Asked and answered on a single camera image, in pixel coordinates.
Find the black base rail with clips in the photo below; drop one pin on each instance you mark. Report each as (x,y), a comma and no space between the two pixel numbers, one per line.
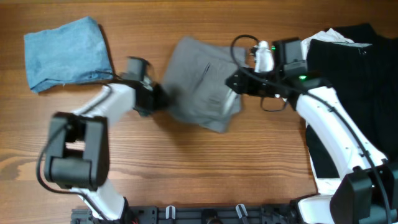
(266,214)

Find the folded blue denim garment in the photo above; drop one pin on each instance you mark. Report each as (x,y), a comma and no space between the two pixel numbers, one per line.
(70,54)

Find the grey shorts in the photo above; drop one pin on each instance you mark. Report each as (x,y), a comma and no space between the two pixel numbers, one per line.
(195,82)

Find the black garment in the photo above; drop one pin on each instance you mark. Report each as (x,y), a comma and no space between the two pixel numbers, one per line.
(364,76)

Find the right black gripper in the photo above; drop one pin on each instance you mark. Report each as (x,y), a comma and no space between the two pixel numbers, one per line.
(246,83)

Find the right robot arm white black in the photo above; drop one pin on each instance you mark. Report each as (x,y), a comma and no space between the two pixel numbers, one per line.
(367,192)

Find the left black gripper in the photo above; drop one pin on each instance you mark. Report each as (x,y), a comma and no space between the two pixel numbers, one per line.
(165,99)

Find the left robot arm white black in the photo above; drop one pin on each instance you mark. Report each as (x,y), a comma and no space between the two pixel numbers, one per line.
(76,158)

